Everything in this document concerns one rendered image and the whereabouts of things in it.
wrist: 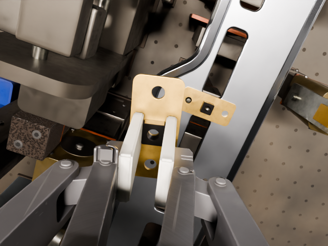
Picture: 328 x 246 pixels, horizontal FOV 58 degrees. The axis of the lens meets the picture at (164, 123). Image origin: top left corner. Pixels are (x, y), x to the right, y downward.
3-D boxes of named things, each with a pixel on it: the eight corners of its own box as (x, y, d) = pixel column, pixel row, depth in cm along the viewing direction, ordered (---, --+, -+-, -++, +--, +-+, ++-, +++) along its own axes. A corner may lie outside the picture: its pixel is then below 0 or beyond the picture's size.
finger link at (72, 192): (111, 211, 15) (50, 204, 15) (125, 161, 19) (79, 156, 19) (112, 185, 14) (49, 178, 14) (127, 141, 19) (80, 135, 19)
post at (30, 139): (110, 89, 76) (42, 162, 39) (91, 83, 76) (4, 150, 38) (115, 71, 74) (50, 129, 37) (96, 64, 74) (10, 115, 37)
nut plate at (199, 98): (236, 105, 45) (238, 107, 44) (226, 126, 46) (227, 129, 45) (185, 85, 44) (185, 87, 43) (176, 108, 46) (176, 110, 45)
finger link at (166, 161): (159, 159, 15) (174, 161, 15) (167, 114, 22) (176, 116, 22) (153, 207, 16) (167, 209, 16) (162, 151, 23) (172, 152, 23)
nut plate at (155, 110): (172, 178, 24) (172, 186, 23) (126, 173, 24) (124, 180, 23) (186, 78, 21) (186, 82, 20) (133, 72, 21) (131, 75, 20)
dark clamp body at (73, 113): (129, 76, 75) (82, 133, 39) (84, 60, 74) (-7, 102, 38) (137, 49, 73) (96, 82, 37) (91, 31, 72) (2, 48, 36)
